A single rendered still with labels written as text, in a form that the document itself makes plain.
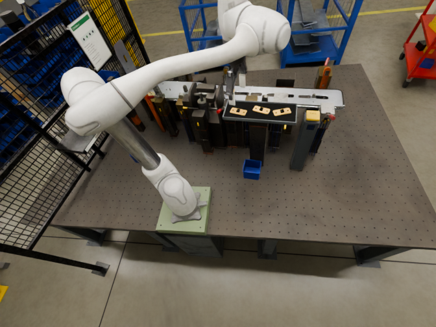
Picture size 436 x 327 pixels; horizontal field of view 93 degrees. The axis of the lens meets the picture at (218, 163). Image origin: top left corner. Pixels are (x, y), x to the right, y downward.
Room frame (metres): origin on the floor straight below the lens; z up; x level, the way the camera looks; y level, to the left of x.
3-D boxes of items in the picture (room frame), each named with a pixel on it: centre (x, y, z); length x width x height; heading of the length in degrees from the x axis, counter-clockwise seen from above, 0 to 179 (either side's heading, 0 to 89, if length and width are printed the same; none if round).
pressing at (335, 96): (1.18, -0.22, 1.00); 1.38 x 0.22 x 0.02; 65
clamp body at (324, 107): (0.78, -0.66, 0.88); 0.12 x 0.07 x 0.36; 155
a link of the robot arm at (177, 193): (0.55, 0.25, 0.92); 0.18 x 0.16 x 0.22; 27
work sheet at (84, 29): (1.70, 0.68, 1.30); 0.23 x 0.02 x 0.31; 155
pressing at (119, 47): (1.50, 0.46, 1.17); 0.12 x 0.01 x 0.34; 155
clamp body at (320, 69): (1.12, -0.82, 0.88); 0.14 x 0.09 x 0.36; 155
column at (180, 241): (0.53, 0.25, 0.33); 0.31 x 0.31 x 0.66; 74
